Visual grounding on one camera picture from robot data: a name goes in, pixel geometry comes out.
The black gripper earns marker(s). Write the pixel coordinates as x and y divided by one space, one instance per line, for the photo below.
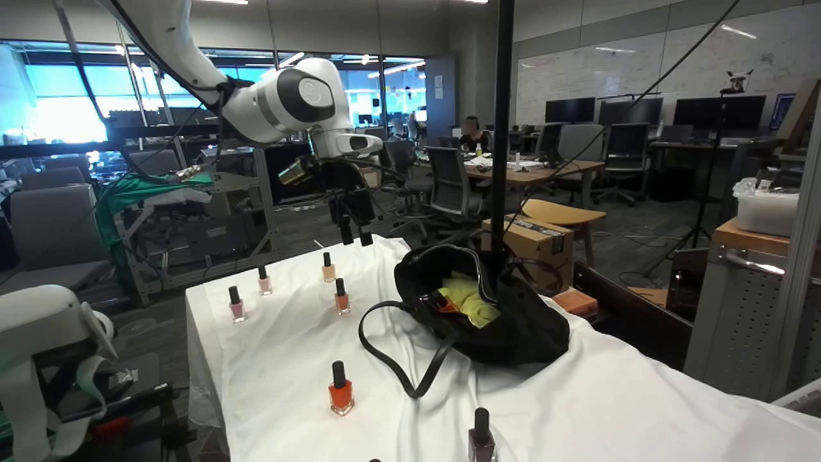
348 193

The peach nail polish back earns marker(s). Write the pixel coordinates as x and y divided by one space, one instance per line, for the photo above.
329 269

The red-orange nail polish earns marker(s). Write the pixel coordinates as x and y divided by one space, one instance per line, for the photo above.
446 306

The dark maroon nail polish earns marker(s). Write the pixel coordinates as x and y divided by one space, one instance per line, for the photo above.
482 436

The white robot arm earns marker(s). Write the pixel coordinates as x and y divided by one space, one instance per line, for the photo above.
305 95

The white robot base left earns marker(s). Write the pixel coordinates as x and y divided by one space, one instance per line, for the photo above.
39 322

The pink nail polish back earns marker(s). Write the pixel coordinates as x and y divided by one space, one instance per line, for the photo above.
266 283

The pink nail polish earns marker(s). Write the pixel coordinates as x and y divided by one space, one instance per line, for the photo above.
234 302
266 283

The yellow cloth in bag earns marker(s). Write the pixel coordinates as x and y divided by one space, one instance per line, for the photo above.
469 299

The pink nail polish left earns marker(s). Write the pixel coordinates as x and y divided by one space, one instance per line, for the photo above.
234 302

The large orange nail polish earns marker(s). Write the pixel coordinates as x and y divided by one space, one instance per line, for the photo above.
342 394

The grey office chair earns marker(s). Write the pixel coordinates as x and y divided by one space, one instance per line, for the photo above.
452 190

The white tablecloth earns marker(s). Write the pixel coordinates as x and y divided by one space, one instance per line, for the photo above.
266 386

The black vertical pole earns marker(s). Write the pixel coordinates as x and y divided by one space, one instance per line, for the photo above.
506 11

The cardboard box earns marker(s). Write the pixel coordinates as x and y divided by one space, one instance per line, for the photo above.
539 255

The white metal cabinet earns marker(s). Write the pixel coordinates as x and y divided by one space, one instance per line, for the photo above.
733 344

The black tripod stand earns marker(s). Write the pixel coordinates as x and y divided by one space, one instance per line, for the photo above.
711 118

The black bag with strap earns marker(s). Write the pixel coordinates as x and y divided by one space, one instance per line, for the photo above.
525 333

